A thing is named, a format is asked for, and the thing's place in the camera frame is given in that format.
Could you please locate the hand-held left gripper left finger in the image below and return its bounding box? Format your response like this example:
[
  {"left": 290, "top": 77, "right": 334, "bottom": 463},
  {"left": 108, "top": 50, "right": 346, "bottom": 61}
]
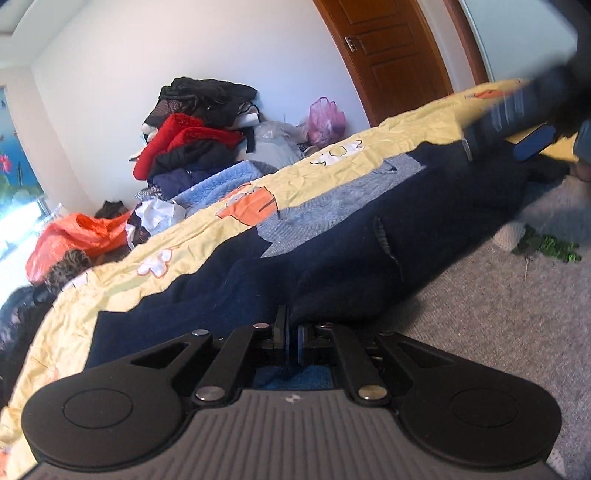
[{"left": 129, "top": 305, "right": 291, "bottom": 408}]

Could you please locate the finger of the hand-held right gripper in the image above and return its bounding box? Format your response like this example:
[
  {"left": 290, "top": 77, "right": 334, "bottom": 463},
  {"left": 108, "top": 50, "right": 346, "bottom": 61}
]
[
  {"left": 462, "top": 68, "right": 571, "bottom": 161},
  {"left": 512, "top": 122, "right": 558, "bottom": 163}
]

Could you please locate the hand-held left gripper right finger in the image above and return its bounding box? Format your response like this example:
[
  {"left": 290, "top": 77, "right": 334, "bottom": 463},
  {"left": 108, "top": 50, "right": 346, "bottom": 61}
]
[{"left": 297, "top": 322, "right": 460, "bottom": 408}]

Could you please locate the navy and light blue sweater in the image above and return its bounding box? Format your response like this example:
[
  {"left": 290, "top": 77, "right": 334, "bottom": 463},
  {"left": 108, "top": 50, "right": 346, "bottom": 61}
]
[{"left": 85, "top": 138, "right": 578, "bottom": 370}]

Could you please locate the pale glass door panel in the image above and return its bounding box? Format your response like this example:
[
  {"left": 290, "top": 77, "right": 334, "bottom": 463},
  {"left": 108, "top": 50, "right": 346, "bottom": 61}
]
[{"left": 462, "top": 0, "right": 580, "bottom": 84}]

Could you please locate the white knitted item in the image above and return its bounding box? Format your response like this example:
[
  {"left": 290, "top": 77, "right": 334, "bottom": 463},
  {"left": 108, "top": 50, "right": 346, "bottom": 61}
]
[{"left": 492, "top": 222, "right": 527, "bottom": 252}]

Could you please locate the green plant sprig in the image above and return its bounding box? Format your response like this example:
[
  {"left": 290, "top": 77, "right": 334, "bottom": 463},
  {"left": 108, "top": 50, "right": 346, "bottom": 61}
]
[{"left": 512, "top": 226, "right": 580, "bottom": 280}]

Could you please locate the brown wooden door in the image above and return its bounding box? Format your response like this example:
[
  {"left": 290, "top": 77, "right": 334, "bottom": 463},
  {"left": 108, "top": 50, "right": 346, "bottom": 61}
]
[{"left": 313, "top": 0, "right": 489, "bottom": 127}]

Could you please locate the yellow printed bed sheet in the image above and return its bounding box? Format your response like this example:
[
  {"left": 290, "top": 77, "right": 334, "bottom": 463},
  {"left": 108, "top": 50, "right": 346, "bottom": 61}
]
[{"left": 0, "top": 78, "right": 583, "bottom": 480}]

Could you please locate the light blue knit blanket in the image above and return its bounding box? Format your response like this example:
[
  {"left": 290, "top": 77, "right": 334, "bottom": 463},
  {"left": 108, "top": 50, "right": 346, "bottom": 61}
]
[{"left": 173, "top": 161, "right": 278, "bottom": 208}]

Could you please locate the white cloth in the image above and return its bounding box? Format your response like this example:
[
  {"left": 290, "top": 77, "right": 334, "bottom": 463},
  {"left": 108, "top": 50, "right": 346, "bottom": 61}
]
[{"left": 136, "top": 198, "right": 186, "bottom": 236}]

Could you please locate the pink plastic bag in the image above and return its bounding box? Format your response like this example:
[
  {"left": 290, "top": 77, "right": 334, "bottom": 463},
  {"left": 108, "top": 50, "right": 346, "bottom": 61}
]
[{"left": 307, "top": 97, "right": 347, "bottom": 148}]

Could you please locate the navy quilted garment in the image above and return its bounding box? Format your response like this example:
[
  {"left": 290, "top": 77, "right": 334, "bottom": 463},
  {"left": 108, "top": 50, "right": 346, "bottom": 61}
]
[{"left": 148, "top": 162, "right": 222, "bottom": 200}]

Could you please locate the grey garment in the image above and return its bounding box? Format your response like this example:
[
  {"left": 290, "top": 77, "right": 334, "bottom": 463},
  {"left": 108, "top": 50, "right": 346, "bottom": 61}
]
[{"left": 252, "top": 121, "right": 308, "bottom": 171}]

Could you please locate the dark brown garment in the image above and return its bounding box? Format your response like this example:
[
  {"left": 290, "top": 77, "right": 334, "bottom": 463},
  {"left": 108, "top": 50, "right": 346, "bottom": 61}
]
[{"left": 95, "top": 200, "right": 130, "bottom": 220}]

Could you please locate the leopard print fuzzy item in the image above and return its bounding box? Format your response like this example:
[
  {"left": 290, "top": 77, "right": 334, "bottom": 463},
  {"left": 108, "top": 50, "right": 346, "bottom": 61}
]
[{"left": 44, "top": 250, "right": 93, "bottom": 296}]

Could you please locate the red garment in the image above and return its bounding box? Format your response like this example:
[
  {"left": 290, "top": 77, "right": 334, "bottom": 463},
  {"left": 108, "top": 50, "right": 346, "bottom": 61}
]
[{"left": 133, "top": 114, "right": 245, "bottom": 182}]

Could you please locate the orange plastic bag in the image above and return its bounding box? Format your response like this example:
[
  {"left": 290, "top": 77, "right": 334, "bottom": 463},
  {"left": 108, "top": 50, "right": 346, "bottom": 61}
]
[{"left": 25, "top": 212, "right": 132, "bottom": 284}]

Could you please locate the glossy black jacket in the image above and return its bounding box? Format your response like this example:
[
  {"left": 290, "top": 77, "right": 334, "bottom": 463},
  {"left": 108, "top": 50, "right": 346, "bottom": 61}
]
[{"left": 0, "top": 284, "right": 58, "bottom": 407}]

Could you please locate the blue wall poster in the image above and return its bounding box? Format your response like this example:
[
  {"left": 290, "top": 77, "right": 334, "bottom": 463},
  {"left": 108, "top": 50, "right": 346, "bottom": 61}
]
[{"left": 0, "top": 85, "right": 47, "bottom": 208}]

